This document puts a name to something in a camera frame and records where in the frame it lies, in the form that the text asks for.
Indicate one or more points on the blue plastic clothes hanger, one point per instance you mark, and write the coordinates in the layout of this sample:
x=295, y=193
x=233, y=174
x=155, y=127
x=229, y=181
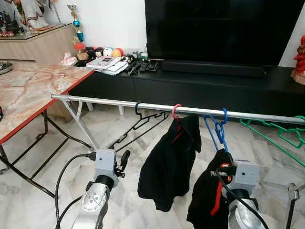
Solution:
x=218, y=136

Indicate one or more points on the black shirt with red stripe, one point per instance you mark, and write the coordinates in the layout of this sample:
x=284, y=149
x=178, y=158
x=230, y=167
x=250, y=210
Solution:
x=205, y=200

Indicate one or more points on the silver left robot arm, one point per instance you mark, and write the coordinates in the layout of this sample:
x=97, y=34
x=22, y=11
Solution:
x=93, y=205

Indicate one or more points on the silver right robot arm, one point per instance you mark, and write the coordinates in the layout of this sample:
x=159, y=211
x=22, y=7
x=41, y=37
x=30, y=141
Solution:
x=243, y=214

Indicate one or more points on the black plastic clothes hanger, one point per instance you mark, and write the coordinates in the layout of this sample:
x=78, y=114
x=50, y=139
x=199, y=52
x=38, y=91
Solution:
x=137, y=108

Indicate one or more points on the green plastic clothes hanger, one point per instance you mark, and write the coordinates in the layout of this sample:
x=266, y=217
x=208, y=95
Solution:
x=248, y=125

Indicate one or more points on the red plastic clothes hanger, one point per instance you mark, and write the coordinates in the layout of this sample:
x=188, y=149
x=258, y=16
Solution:
x=173, y=113

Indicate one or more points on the black shirt with green logo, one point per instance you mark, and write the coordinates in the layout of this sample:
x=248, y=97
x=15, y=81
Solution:
x=167, y=167

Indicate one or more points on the silver metal clothes rack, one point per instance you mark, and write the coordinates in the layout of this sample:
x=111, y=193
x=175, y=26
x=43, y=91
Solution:
x=157, y=108

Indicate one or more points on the black low TV console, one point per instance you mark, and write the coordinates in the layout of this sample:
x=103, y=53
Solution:
x=190, y=90

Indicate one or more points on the black remote control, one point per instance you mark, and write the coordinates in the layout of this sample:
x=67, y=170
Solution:
x=134, y=69

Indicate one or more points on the stack of white books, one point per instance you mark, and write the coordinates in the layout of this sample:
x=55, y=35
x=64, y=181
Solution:
x=107, y=64

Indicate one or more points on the black soundbar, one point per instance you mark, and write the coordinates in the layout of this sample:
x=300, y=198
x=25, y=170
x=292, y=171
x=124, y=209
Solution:
x=214, y=69

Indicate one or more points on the orange toy ball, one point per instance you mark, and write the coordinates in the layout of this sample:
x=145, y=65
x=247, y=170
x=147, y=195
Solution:
x=118, y=52

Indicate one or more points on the black plush toy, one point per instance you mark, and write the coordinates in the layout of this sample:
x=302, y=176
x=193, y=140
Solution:
x=94, y=53

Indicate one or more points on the pink tissue pack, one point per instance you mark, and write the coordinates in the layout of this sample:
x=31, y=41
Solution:
x=69, y=59

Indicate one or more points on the marble pattern folding table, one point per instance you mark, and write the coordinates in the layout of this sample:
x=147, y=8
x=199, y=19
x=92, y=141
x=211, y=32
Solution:
x=33, y=90

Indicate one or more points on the jar with orange lid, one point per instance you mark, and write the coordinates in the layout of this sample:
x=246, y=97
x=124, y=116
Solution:
x=81, y=51

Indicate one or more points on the blue and gold trophy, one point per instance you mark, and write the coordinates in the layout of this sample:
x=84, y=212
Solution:
x=78, y=34

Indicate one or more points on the red statue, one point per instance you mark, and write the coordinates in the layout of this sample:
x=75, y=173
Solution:
x=300, y=57

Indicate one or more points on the black flat screen television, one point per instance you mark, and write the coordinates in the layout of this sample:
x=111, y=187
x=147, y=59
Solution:
x=224, y=28

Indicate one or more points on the light wooden sideboard cabinet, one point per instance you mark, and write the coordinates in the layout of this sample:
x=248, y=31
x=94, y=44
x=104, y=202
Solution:
x=38, y=47

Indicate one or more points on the white robed statue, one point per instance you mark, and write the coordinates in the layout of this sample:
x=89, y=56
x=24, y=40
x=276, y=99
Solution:
x=34, y=14

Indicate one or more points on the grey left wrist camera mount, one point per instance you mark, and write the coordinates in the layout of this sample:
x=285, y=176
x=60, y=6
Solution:
x=105, y=164

